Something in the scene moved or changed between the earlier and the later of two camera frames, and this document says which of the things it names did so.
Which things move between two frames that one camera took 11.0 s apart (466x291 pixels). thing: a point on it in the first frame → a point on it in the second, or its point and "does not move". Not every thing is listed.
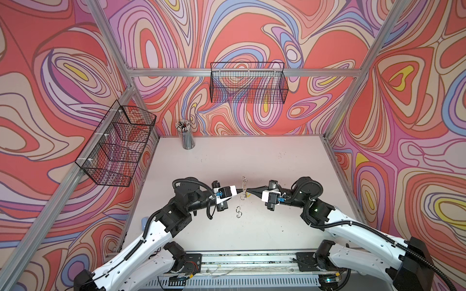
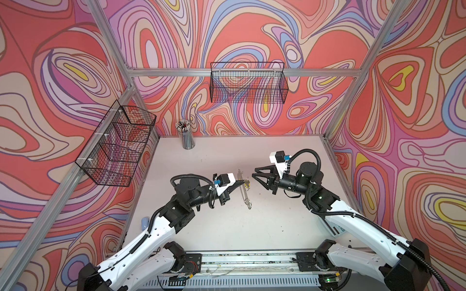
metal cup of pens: [184, 128] does not move
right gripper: [257, 190] → [272, 182]
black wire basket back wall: [250, 82] does not move
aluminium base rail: [252, 263] does not move
